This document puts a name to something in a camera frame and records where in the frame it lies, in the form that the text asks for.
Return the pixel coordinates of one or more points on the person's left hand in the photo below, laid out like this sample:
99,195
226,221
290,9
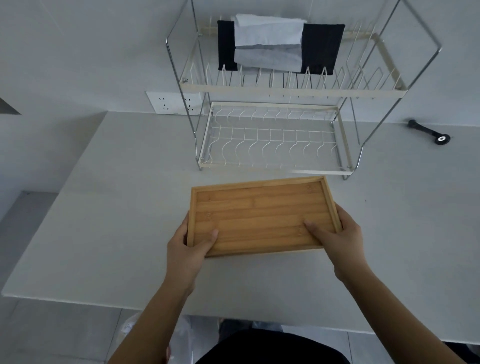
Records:
184,258

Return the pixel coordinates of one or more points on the person's right hand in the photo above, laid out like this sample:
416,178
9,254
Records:
343,247

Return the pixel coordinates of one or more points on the person's left thumb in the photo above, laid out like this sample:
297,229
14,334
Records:
205,241

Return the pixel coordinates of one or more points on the person's right thumb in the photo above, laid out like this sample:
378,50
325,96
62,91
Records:
315,230

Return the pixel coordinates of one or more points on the bamboo wooden tray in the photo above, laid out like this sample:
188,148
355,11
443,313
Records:
258,215

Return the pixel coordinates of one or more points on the person's right forearm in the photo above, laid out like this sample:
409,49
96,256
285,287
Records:
393,318

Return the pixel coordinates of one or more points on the person's left forearm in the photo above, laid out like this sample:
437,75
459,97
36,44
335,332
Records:
150,322

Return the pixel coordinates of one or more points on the clear plastic bag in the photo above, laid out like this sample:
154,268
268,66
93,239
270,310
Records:
187,337

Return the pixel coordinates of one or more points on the person's black clothing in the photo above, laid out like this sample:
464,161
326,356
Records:
270,347

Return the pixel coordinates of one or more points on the two-tier metal dish rack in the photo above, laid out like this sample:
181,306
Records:
292,97

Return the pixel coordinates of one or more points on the black cloth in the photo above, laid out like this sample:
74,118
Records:
323,45

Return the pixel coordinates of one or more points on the white grey cloth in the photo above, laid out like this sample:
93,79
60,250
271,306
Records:
268,41

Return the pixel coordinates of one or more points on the white wall socket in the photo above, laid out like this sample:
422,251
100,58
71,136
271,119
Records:
174,102

